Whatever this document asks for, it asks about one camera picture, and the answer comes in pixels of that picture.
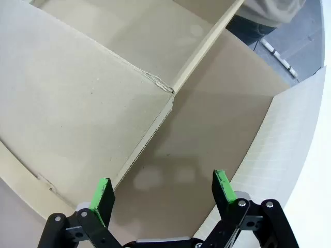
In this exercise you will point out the brown cardboard shoe box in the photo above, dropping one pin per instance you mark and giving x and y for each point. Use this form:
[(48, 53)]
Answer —
[(77, 98)]

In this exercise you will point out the person in beige sweater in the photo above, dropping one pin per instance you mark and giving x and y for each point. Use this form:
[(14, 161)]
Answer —
[(261, 11)]

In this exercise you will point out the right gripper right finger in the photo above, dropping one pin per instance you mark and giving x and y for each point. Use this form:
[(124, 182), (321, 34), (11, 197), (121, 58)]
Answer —
[(222, 191)]

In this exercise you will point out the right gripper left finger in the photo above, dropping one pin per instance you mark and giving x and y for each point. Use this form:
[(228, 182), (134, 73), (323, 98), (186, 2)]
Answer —
[(103, 204)]

